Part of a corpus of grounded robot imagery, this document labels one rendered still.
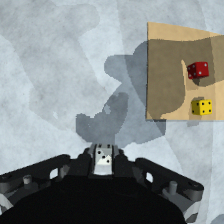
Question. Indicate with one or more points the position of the yellow die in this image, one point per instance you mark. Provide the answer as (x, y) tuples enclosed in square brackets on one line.
[(201, 107)]

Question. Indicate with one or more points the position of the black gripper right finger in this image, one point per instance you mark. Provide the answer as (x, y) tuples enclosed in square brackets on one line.
[(184, 192)]

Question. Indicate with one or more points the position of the white die with black pips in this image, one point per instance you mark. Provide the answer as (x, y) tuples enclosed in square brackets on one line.
[(103, 154)]

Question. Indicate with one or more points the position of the red die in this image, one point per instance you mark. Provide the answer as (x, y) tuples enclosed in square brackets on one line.
[(198, 70)]

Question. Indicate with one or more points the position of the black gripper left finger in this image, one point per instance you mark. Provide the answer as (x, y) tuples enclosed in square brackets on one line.
[(27, 180)]

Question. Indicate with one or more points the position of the tan square mat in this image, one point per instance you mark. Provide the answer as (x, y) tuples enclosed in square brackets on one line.
[(170, 49)]

